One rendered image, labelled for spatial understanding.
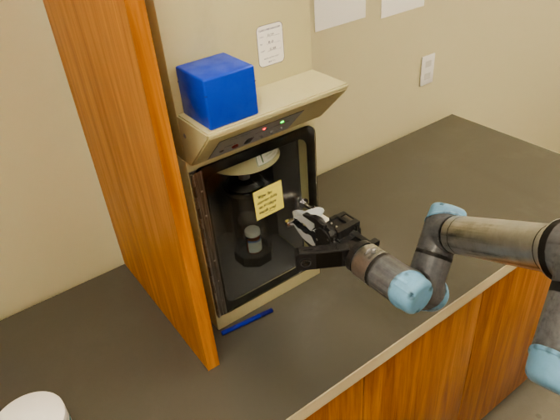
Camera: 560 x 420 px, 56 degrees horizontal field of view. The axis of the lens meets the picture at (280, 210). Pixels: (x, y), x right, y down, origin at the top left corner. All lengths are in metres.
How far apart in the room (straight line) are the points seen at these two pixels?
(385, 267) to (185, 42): 0.54
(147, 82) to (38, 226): 0.73
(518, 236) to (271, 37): 0.57
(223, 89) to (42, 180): 0.67
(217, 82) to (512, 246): 0.54
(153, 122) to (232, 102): 0.14
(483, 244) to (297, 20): 0.55
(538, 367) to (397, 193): 1.07
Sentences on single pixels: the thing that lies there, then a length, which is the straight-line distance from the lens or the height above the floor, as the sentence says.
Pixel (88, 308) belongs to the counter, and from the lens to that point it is 1.50.
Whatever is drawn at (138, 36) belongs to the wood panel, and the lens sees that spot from 0.84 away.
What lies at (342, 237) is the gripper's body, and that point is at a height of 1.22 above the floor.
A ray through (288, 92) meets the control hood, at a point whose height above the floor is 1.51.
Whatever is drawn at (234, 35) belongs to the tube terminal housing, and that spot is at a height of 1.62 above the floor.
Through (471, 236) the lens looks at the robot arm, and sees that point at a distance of 0.99.
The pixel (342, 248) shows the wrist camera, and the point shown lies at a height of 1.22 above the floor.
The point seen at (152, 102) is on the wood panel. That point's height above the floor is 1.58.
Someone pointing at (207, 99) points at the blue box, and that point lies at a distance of 0.89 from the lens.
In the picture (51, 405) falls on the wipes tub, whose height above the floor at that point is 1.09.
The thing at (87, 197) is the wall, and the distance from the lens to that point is 1.50.
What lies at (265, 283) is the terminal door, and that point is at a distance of 1.31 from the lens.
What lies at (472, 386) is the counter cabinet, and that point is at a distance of 1.94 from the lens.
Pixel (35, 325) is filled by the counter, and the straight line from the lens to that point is 1.51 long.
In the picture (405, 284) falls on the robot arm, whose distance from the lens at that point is 0.99.
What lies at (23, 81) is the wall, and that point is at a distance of 1.35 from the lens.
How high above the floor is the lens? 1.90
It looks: 35 degrees down
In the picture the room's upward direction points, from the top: 5 degrees counter-clockwise
